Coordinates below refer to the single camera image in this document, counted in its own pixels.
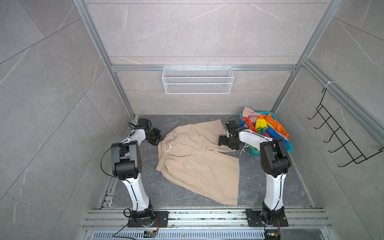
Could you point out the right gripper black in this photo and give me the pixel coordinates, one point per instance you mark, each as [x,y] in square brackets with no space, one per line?
[235,146]

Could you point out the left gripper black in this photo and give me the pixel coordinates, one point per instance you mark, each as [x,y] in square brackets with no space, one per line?
[158,136]

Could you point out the teal plastic basket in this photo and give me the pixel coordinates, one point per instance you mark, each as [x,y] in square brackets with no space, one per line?
[289,147]

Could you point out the beige drawstring shorts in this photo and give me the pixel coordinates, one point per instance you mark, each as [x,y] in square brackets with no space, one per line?
[190,157]

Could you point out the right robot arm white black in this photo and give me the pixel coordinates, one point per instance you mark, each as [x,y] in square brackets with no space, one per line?
[275,163]

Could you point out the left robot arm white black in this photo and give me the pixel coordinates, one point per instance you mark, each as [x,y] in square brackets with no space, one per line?
[127,166]

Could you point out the pink shorts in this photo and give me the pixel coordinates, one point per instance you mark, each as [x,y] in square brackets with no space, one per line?
[250,114]

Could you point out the rainbow coloured shorts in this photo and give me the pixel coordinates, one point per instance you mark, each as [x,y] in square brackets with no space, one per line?
[267,129]

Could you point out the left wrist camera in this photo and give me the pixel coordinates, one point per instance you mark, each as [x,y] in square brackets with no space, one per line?
[144,123]

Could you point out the white wire mesh basket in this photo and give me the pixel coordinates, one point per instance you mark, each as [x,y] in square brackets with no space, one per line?
[197,80]

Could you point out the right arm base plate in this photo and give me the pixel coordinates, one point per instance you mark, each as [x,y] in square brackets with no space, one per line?
[266,219]

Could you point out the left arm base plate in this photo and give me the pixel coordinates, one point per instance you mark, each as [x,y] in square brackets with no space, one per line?
[143,219]

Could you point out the aluminium mounting rail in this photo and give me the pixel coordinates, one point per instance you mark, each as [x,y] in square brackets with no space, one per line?
[295,218]

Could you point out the black wire hook rack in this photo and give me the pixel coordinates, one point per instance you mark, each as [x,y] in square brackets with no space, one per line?
[346,143]

